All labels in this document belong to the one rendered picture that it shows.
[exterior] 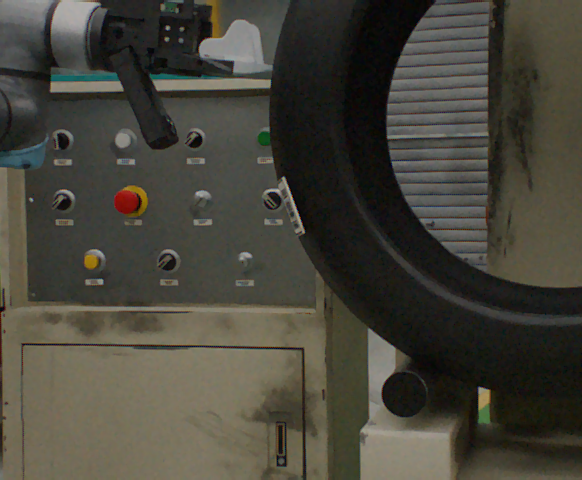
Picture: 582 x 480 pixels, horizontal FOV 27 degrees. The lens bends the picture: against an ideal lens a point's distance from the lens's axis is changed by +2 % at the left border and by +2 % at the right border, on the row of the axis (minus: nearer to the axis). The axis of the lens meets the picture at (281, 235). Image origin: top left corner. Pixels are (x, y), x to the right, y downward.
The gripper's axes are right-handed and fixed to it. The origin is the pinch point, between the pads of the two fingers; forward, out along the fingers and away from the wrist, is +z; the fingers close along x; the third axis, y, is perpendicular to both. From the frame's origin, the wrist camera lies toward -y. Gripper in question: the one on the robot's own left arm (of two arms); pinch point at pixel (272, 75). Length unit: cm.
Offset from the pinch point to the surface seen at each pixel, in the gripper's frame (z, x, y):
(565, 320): 33.9, -12.4, -20.8
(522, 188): 27.1, 24.9, -9.8
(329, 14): 8.2, -11.9, 5.8
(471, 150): -55, 916, -2
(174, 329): -26, 55, -39
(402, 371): 19.3, -11.1, -28.3
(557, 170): 30.9, 24.9, -7.1
